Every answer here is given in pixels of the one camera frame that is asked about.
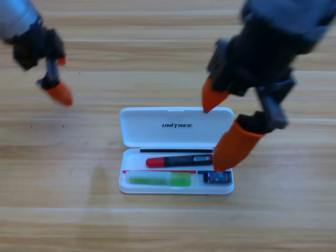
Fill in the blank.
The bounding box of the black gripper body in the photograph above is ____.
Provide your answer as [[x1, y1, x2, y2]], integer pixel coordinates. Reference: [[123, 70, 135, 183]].
[[5, 18, 66, 79], [206, 20, 316, 131]]

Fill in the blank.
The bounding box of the black eraser with label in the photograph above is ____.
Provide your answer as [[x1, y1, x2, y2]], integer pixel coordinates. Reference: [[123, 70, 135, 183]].
[[203, 171, 232, 184]]

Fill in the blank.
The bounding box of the white Unitree pencil case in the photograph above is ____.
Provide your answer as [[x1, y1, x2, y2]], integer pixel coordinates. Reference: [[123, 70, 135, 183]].
[[118, 107, 235, 195]]

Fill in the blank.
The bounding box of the red black marker pen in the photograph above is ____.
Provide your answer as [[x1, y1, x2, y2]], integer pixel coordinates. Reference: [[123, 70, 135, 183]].
[[145, 154, 215, 169]]

